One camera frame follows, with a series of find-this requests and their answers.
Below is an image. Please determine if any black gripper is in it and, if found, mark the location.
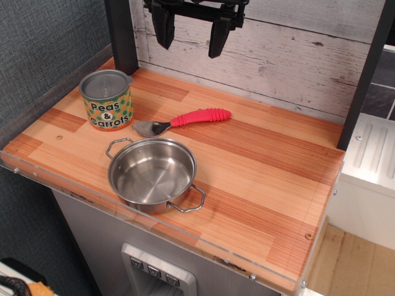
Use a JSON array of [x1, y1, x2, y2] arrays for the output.
[[144, 1, 249, 59]]

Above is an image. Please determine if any red handled metal spoon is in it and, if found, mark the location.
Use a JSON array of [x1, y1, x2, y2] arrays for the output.
[[132, 108, 231, 138]]

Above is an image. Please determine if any stainless steel pot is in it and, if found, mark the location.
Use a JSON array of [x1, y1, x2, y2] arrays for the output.
[[106, 138, 206, 214]]

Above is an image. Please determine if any peas and carrots can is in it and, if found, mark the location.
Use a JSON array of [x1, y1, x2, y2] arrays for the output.
[[79, 69, 135, 131]]

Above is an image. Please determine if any grey toy fridge cabinet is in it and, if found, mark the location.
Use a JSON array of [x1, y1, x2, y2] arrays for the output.
[[54, 191, 277, 295]]

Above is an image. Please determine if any white toy sink unit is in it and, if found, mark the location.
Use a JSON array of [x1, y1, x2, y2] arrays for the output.
[[325, 44, 395, 251]]

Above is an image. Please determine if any silver water dispenser panel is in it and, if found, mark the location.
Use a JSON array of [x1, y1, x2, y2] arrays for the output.
[[121, 243, 198, 295]]

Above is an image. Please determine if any clear acrylic edge guard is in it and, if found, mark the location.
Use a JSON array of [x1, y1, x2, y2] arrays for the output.
[[0, 150, 345, 296]]

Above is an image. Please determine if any orange and black object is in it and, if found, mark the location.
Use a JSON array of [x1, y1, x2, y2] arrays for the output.
[[1, 276, 55, 296]]

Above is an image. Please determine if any left dark post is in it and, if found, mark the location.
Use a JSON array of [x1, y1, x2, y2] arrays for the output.
[[104, 0, 139, 75]]

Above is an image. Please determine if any dark post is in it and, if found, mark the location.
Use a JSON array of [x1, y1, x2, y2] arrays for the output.
[[104, 0, 139, 75], [337, 0, 394, 150]]

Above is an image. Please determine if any right dark post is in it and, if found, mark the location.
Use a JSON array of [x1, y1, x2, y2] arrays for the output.
[[337, 0, 394, 150]]

